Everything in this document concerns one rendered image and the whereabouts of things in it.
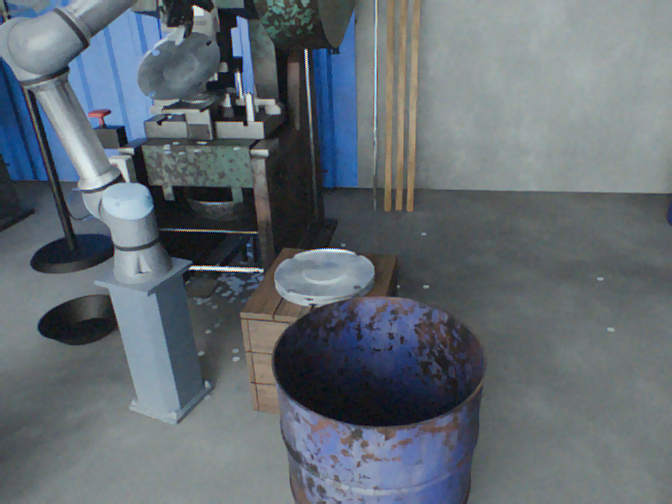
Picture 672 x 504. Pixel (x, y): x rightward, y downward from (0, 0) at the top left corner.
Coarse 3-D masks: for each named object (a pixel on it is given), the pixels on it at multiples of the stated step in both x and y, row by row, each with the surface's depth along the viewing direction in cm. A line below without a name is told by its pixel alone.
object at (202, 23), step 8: (200, 8) 184; (200, 16) 185; (208, 16) 185; (200, 24) 186; (208, 24) 186; (200, 32) 187; (208, 32) 187; (216, 32) 187; (224, 32) 193; (216, 40) 188; (224, 40) 193; (224, 48) 193; (224, 56) 194; (232, 56) 201
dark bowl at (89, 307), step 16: (64, 304) 214; (80, 304) 216; (96, 304) 217; (48, 320) 207; (64, 320) 211; (80, 320) 215; (96, 320) 214; (112, 320) 212; (48, 336) 198; (64, 336) 206; (80, 336) 205; (96, 336) 198
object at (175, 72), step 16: (192, 32) 171; (160, 48) 169; (176, 48) 172; (192, 48) 176; (208, 48) 180; (144, 64) 171; (160, 64) 174; (176, 64) 179; (192, 64) 183; (208, 64) 187; (144, 80) 177; (160, 80) 181; (176, 80) 186; (192, 80) 189; (160, 96) 187; (176, 96) 192
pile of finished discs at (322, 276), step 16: (304, 256) 171; (320, 256) 171; (336, 256) 170; (352, 256) 171; (288, 272) 162; (304, 272) 161; (320, 272) 160; (336, 272) 160; (352, 272) 161; (368, 272) 160; (288, 288) 154; (304, 288) 154; (320, 288) 153; (336, 288) 153; (352, 288) 152; (368, 288) 155; (304, 304) 150; (320, 304) 149
